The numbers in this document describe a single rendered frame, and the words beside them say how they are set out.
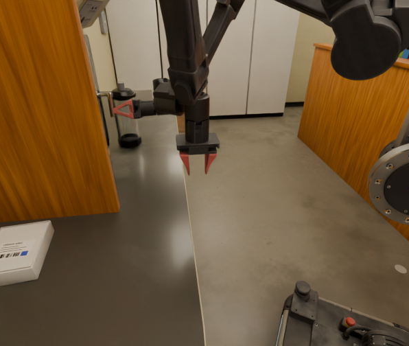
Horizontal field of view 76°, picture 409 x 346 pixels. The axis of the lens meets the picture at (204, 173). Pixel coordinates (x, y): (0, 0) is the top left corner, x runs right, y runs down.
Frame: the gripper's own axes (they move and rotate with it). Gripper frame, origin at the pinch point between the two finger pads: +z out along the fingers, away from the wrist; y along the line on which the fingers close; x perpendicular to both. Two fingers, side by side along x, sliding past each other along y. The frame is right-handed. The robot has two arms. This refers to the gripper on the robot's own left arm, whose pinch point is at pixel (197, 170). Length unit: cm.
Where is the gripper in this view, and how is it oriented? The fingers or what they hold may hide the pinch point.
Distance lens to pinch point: 68.7
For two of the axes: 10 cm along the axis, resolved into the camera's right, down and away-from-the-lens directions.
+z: -0.1, 8.5, 5.3
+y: -9.9, 0.7, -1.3
